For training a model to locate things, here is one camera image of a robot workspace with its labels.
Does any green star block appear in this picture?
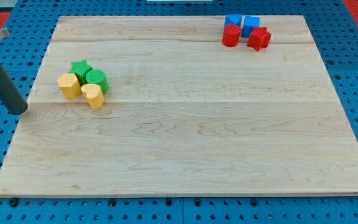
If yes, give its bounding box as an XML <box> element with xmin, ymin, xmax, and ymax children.
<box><xmin>69</xmin><ymin>60</ymin><xmax>93</xmax><ymax>86</ymax></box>

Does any red star block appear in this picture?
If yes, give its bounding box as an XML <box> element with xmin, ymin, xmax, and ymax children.
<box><xmin>247</xmin><ymin>27</ymin><xmax>272</xmax><ymax>51</ymax></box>

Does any light wooden board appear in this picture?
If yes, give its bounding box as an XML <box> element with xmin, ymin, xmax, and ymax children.
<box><xmin>0</xmin><ymin>16</ymin><xmax>358</xmax><ymax>198</ymax></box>

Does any yellow heart block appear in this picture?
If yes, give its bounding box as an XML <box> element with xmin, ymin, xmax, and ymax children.
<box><xmin>81</xmin><ymin>83</ymin><xmax>104</xmax><ymax>110</ymax></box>

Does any green cylinder block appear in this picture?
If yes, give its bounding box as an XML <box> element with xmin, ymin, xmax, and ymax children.
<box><xmin>86</xmin><ymin>70</ymin><xmax>109</xmax><ymax>93</ymax></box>

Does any red cylinder block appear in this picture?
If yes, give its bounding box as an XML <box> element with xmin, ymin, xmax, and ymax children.
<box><xmin>222</xmin><ymin>24</ymin><xmax>241</xmax><ymax>47</ymax></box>

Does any blue triangle block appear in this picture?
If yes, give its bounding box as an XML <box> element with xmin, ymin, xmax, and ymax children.
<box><xmin>224</xmin><ymin>14</ymin><xmax>243</xmax><ymax>27</ymax></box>

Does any yellow hexagon block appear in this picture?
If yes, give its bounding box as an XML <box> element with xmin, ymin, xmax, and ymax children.
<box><xmin>57</xmin><ymin>73</ymin><xmax>82</xmax><ymax>99</ymax></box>

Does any blue cube block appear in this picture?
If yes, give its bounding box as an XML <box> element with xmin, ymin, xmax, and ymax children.
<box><xmin>241</xmin><ymin>16</ymin><xmax>260</xmax><ymax>38</ymax></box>

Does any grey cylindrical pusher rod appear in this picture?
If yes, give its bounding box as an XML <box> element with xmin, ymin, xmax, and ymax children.
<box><xmin>0</xmin><ymin>63</ymin><xmax>28</xmax><ymax>115</ymax></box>

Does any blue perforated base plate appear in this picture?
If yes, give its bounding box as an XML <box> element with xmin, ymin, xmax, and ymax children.
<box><xmin>0</xmin><ymin>0</ymin><xmax>358</xmax><ymax>223</ymax></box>

